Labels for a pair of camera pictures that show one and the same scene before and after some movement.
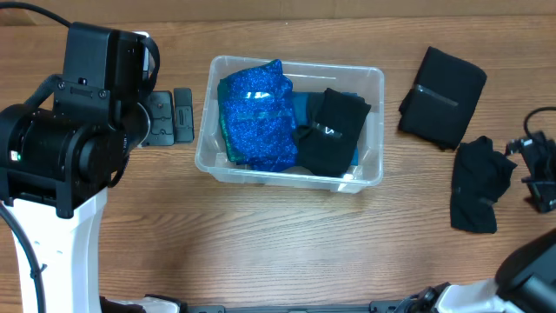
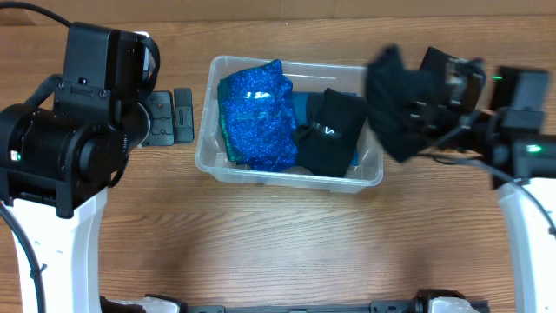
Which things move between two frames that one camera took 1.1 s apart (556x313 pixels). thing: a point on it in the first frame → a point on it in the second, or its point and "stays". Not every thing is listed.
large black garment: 442,99 stays
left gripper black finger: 184,131 stays
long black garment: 326,146 stays
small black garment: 480,176 → 402,103
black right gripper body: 534,163 → 439,93
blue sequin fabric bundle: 257,115 stays
